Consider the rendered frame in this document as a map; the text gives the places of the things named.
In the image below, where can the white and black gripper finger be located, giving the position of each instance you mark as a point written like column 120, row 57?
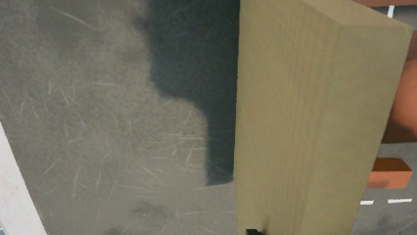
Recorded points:
column 252, row 232

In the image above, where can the dark brown work mat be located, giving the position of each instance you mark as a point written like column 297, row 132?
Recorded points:
column 121, row 116

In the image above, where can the tan wooden stool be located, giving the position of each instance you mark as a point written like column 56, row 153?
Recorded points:
column 318, row 81

